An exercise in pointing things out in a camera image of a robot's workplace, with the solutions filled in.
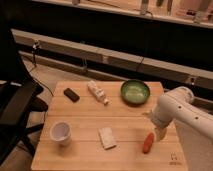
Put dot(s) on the red pepper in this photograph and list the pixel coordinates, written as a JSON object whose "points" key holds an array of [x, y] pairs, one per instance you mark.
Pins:
{"points": [[148, 143]]}

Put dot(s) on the green bowl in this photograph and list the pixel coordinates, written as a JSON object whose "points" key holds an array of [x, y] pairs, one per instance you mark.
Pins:
{"points": [[135, 92]]}

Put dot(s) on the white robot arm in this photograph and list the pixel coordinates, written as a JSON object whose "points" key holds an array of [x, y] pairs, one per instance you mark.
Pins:
{"points": [[177, 104]]}

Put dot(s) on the white plastic bottle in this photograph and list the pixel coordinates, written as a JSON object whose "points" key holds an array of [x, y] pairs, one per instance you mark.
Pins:
{"points": [[97, 92]]}

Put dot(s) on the black rectangular block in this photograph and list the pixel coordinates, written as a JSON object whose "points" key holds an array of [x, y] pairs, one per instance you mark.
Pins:
{"points": [[71, 95]]}

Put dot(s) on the white sponge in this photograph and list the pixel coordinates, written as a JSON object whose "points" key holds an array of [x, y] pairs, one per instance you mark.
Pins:
{"points": [[107, 138]]}

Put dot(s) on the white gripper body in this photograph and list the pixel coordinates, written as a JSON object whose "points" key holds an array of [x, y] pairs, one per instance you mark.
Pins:
{"points": [[158, 118]]}

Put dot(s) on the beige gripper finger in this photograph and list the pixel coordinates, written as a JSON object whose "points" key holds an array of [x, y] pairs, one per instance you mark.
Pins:
{"points": [[160, 133]]}

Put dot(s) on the white paper cup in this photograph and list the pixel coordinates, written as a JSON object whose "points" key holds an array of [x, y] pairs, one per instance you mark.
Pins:
{"points": [[60, 132]]}

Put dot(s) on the black office chair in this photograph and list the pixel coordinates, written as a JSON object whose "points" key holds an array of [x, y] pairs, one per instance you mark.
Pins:
{"points": [[18, 97]]}

